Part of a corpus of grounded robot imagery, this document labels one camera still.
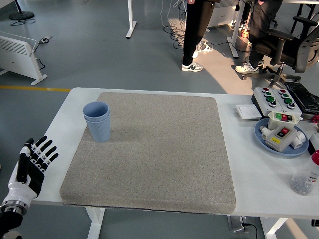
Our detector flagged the grey-brown mat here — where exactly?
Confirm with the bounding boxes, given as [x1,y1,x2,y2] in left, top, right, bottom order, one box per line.
[59,92,237,215]

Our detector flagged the blue plate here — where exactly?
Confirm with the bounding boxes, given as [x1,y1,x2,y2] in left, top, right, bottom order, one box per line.
[254,118,309,157]

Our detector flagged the black wrapped flat object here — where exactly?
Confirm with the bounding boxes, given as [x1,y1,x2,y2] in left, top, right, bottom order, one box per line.
[284,81,319,115]

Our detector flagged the white switch box green red buttons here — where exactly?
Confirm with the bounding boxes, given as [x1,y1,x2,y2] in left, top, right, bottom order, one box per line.
[267,111,302,130]

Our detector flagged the black fan stand base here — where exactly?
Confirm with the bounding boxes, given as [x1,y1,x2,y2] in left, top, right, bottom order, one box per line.
[9,0,35,21]

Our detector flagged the white push-button control box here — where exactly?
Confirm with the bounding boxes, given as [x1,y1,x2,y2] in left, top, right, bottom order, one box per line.
[251,87,285,117]
[271,88,304,114]

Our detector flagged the white switch box yellow label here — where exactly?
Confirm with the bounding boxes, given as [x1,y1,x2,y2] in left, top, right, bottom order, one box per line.
[259,124,298,152]

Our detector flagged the white panel heater on feet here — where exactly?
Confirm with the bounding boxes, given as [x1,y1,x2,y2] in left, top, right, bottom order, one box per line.
[0,31,48,86]

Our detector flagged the white desk leg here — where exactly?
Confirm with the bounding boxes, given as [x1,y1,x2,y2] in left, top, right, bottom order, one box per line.
[125,0,137,39]
[226,0,246,59]

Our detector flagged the white table leg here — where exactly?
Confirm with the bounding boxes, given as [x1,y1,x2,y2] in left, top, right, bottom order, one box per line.
[86,206,106,239]
[261,218,290,239]

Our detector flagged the blue ribbed cup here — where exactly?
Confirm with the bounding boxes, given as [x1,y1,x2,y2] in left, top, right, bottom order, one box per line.
[82,101,111,120]
[83,112,111,143]

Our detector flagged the black floor cable tangle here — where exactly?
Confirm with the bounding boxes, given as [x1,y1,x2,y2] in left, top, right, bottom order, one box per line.
[163,21,186,49]

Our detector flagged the white pipe fitting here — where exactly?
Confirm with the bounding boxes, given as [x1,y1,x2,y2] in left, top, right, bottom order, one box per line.
[292,130,307,149]

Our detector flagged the clear bottle red cap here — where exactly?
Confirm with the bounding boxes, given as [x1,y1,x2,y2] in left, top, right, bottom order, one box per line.
[289,149,319,196]

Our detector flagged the seated person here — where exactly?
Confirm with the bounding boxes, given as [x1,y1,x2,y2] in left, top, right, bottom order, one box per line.
[235,0,285,74]

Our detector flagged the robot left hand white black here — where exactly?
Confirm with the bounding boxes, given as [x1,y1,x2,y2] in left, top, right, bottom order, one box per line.
[1,135,59,206]

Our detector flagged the standing person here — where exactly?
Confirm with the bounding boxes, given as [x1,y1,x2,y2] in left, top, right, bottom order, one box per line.
[181,0,215,72]

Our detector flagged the white wall switch panel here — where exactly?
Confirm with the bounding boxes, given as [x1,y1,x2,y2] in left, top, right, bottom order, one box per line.
[235,104,262,120]

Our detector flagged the black office chair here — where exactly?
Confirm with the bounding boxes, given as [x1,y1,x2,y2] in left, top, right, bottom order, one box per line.
[240,14,319,88]

